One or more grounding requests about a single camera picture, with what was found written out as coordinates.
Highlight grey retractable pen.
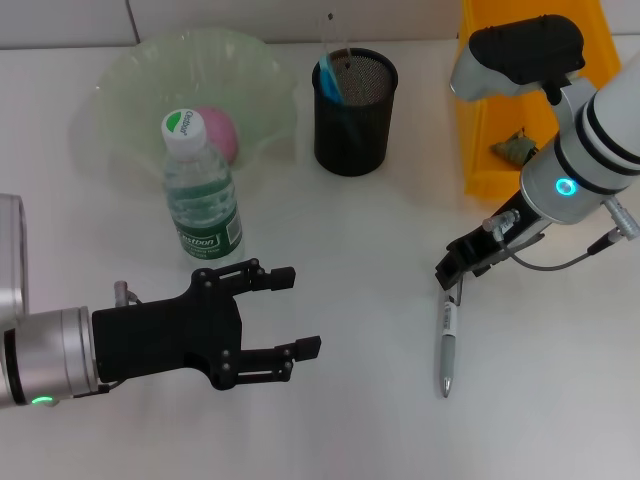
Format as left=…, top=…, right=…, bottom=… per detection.
left=439, top=279, right=465, bottom=400

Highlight black mesh pen cup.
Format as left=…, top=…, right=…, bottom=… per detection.
left=312, top=47, right=400, bottom=176

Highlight right gripper cable with connectors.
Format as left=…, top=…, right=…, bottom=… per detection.
left=482, top=197, right=640, bottom=271

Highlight clear green-label water bottle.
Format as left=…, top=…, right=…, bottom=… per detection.
left=159, top=108, right=246, bottom=266

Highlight green wavy glass plate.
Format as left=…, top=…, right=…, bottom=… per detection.
left=69, top=27, right=300, bottom=186

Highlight yellow plastic storage bin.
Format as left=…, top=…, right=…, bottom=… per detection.
left=453, top=0, right=624, bottom=202

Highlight left gripper cable with connector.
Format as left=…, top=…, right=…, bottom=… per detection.
left=112, top=280, right=144, bottom=307

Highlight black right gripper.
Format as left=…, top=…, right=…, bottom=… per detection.
left=433, top=192, right=551, bottom=291

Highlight blue scissors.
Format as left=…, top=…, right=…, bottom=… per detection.
left=318, top=52, right=361, bottom=151

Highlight transparent plastic ruler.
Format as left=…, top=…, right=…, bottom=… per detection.
left=319, top=10, right=356, bottom=106

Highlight teal plastic wrapper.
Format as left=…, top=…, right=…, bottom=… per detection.
left=489, top=127, right=539, bottom=166

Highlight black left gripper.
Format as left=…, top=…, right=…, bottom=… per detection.
left=91, top=258, right=321, bottom=391

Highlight pink peach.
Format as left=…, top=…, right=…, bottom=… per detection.
left=194, top=104, right=239, bottom=164

